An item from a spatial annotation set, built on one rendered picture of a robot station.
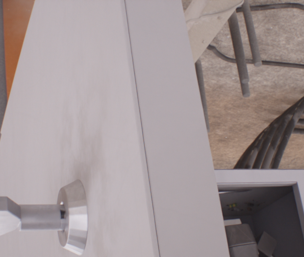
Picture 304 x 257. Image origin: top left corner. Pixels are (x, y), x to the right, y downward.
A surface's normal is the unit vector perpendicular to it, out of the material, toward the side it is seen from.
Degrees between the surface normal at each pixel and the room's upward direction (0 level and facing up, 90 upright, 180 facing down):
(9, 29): 90
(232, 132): 0
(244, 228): 103
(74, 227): 64
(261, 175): 90
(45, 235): 90
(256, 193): 0
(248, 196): 0
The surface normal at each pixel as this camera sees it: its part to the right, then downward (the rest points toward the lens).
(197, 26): 0.13, 0.91
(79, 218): -0.09, -0.12
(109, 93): -0.93, -0.03
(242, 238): 0.39, -0.62
